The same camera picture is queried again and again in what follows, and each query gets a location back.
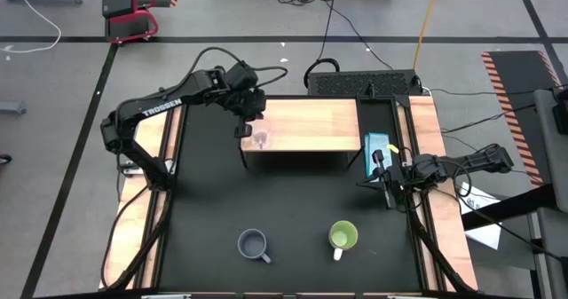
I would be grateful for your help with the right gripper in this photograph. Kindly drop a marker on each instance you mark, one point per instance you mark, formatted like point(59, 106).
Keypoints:
point(392, 179)

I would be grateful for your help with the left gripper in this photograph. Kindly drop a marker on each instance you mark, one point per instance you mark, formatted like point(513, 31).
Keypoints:
point(250, 104)

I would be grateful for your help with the clear glass cup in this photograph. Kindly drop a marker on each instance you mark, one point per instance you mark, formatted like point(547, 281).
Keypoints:
point(262, 135)

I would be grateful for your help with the grey-blue ceramic mug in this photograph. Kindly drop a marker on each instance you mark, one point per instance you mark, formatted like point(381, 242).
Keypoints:
point(253, 245)

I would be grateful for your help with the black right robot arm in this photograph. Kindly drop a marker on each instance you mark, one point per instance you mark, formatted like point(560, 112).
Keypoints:
point(479, 161)

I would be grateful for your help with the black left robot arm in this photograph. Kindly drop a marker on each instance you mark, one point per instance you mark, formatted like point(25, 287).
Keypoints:
point(160, 106)

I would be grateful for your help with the wooden shelf with black legs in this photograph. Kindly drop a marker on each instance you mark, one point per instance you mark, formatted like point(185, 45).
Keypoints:
point(310, 123)

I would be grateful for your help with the folded blue cloth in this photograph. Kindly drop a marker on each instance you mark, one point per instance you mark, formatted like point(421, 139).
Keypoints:
point(376, 148)

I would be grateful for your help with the small yellow tag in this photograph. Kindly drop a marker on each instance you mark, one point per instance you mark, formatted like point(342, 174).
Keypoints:
point(392, 148)

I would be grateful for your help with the green ribbed mug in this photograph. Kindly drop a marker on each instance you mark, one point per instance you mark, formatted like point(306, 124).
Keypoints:
point(342, 236)

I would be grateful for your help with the black computer case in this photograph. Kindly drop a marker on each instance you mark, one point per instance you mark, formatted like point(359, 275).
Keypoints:
point(364, 84)

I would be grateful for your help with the white paper sheet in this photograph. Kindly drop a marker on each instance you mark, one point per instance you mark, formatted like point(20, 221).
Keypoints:
point(477, 199)

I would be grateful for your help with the black metal beam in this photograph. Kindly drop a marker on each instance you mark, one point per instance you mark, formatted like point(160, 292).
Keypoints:
point(506, 208)

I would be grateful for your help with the red and black stool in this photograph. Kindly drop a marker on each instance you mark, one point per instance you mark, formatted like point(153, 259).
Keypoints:
point(128, 19)

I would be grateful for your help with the large black orange-striped ramp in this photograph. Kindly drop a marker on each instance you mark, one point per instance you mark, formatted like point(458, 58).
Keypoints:
point(515, 104)

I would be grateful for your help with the black aluminium table frame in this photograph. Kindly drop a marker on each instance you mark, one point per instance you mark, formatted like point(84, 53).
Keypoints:
point(401, 100)

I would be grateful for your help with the black table-level camera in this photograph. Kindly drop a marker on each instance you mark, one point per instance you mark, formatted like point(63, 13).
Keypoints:
point(288, 296)

